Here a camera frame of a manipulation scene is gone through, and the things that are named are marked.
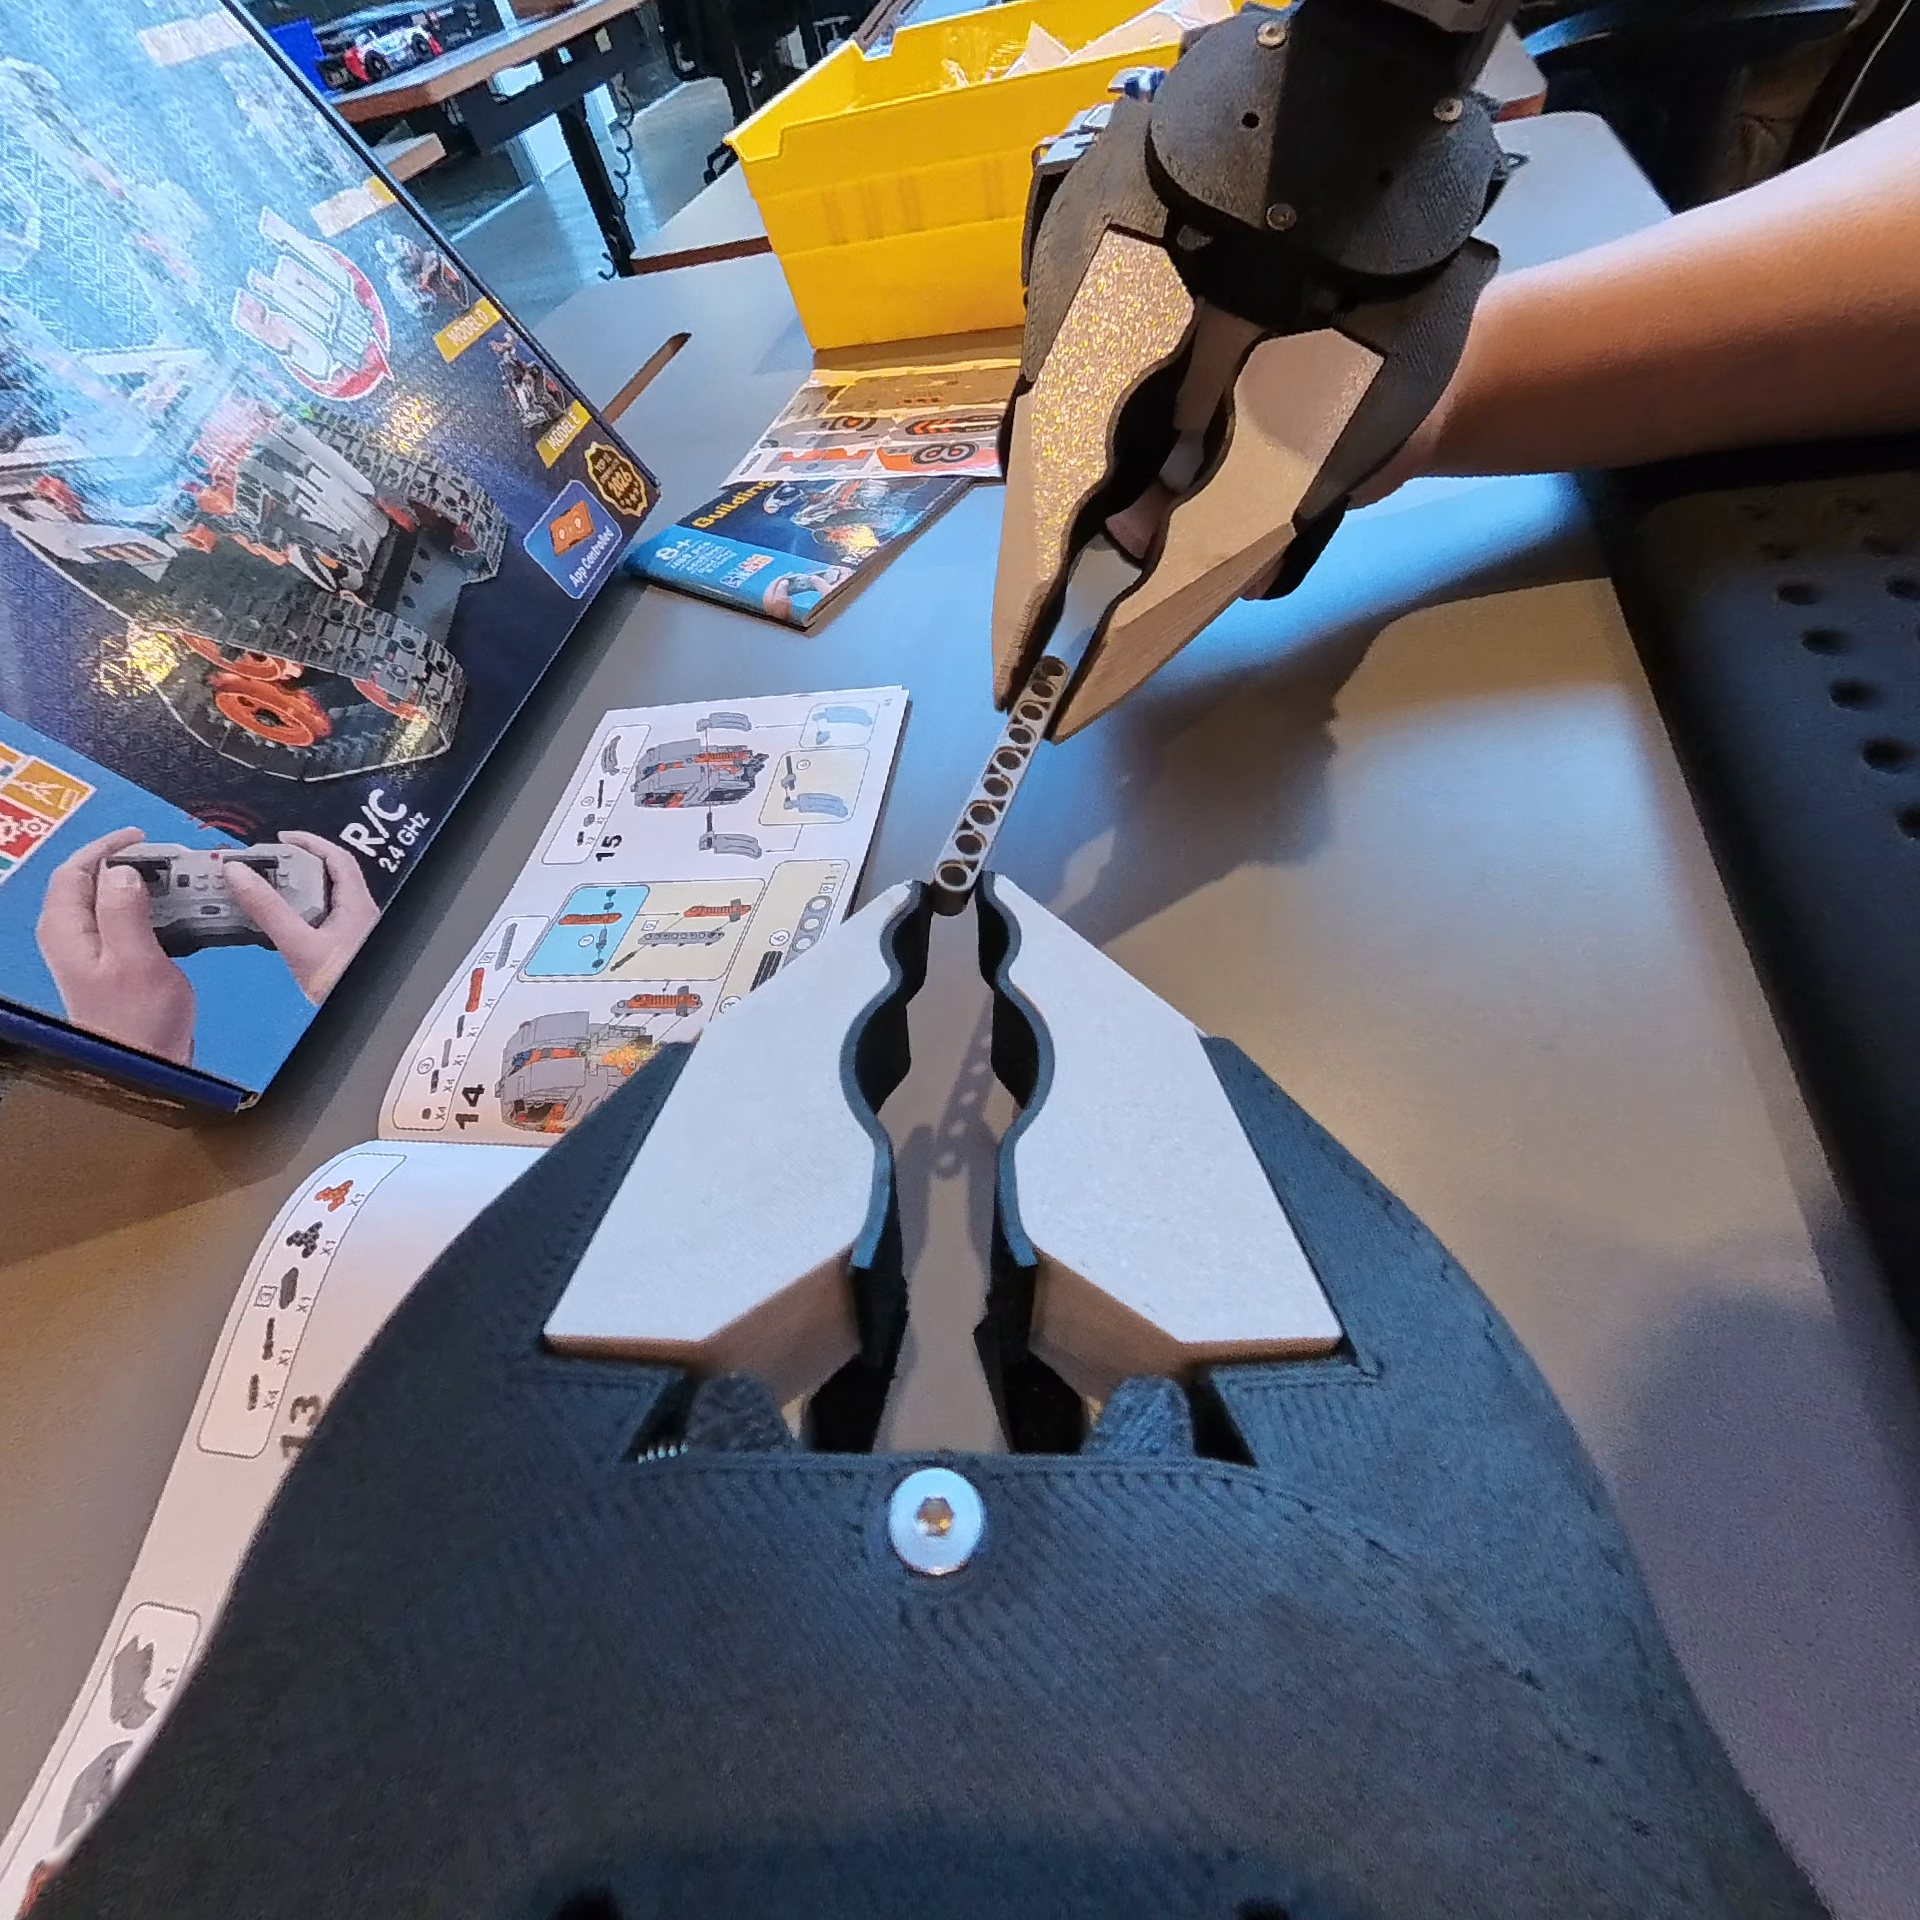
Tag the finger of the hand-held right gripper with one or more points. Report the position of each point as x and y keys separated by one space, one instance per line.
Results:
x=1276 y=451
x=1082 y=390

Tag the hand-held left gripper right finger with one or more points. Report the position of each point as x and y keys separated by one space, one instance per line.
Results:
x=1169 y=1199

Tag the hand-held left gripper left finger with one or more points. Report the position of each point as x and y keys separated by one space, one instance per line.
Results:
x=737 y=1199

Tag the yellow plastic bin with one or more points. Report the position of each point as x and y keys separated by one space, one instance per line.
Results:
x=870 y=181

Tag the grey perforated beam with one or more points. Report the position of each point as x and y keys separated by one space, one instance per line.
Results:
x=976 y=805

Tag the person's right forearm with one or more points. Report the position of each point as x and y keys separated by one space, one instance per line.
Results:
x=1680 y=314

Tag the grey desk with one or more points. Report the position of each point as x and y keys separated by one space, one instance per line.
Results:
x=1440 y=900

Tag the robot sticker sheet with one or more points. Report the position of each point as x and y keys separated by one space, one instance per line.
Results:
x=870 y=421

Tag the open instruction manual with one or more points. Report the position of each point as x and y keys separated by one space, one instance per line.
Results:
x=691 y=900

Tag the blue instruction booklet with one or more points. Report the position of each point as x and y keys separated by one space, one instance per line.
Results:
x=797 y=541

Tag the blue robot kit box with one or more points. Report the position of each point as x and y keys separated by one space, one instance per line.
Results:
x=242 y=361

